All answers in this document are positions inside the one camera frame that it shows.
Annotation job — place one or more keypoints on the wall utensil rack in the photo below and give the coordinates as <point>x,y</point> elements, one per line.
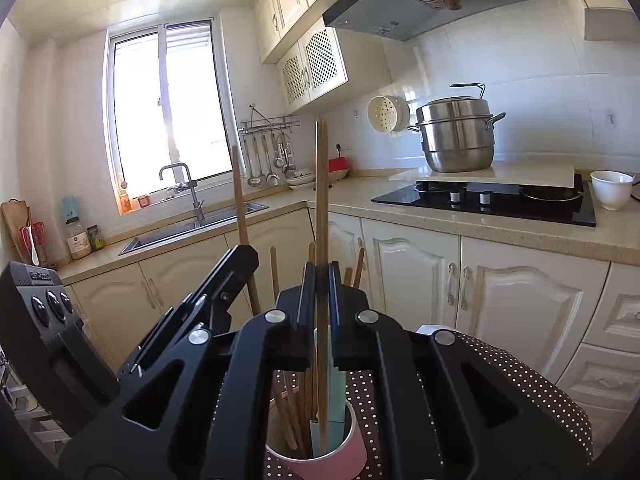
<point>270,122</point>

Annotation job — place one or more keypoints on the thin wooden chopstick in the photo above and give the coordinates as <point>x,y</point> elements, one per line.
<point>318,185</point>
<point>360,265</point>

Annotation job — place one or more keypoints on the wooden cutting board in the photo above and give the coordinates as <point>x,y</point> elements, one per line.
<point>12,225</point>

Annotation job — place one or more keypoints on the small white wall fixture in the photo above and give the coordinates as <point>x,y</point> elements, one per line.
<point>610,117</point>

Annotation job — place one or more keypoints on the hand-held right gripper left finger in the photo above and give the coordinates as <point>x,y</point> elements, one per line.
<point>310,305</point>

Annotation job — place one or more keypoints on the small dark jar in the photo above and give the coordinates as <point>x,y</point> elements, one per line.
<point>96,239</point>

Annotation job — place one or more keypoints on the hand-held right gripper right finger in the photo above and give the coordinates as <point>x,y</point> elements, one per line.
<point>336,305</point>

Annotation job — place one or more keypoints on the red and white utensils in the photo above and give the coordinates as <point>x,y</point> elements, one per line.
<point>32,242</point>

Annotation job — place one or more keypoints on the glass jar with label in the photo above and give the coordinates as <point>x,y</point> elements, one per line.
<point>79,242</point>

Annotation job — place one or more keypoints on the steel steamer pot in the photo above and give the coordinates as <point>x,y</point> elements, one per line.
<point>457,135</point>

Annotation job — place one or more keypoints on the black glass cooktop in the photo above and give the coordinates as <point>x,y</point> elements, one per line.
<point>500,207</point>

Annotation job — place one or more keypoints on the wall outlet with plug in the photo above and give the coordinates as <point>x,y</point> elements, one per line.
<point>342,147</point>

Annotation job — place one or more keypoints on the row of hanging kitchen utensils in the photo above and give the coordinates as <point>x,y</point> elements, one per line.
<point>272,165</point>

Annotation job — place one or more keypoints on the steel kitchen sink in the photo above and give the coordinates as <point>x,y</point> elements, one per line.
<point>200,227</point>

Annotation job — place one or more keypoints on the light teal plastic utensil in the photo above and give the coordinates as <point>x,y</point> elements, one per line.
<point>336,400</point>

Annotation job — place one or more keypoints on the cream stone slab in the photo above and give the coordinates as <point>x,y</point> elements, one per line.
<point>530,176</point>

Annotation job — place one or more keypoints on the pink cup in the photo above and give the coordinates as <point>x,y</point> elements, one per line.
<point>340,460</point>

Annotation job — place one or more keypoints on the cream round steamer basket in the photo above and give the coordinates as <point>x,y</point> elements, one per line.
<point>385,115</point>

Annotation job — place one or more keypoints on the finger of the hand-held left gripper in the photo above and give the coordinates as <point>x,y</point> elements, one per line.
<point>235,270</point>

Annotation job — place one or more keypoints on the grey range hood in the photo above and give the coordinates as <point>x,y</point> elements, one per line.
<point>380,5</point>

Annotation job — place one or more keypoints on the steel sink faucet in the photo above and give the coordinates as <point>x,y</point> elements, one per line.
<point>192,190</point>

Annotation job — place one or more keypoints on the white bowl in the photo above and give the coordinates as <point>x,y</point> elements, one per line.
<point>611,192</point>

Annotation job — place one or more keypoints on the red container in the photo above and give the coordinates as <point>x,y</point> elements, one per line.
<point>339,167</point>

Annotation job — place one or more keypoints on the cream lower kitchen cabinets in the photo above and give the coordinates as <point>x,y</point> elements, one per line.
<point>500,290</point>

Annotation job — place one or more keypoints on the small red jar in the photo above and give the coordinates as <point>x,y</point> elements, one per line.
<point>143,200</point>

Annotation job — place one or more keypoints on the thick wooden stick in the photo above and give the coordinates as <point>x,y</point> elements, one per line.
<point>241,210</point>

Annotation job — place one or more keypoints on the brown polka dot tablecloth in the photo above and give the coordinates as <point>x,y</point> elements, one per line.
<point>525,395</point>

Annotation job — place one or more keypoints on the stack of white dishes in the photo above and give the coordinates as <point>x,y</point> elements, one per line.
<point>301,180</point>

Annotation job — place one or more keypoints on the orange bottle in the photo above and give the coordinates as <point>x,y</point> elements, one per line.
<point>125,200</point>

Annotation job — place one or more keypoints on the kitchen window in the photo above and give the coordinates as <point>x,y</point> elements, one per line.
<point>140,110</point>

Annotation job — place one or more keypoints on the light teal container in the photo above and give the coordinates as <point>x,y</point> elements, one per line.
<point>70,207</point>

